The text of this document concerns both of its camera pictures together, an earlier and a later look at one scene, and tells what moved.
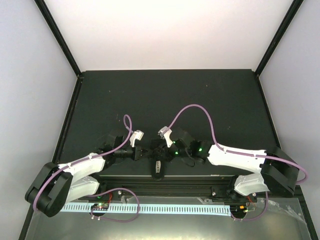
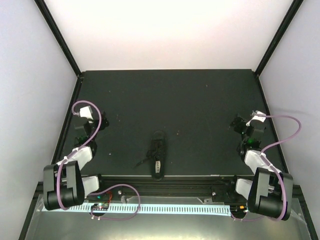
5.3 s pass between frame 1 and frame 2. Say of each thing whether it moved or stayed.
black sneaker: stayed
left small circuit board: stayed
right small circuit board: stayed
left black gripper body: moved
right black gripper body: moved
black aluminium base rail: stayed
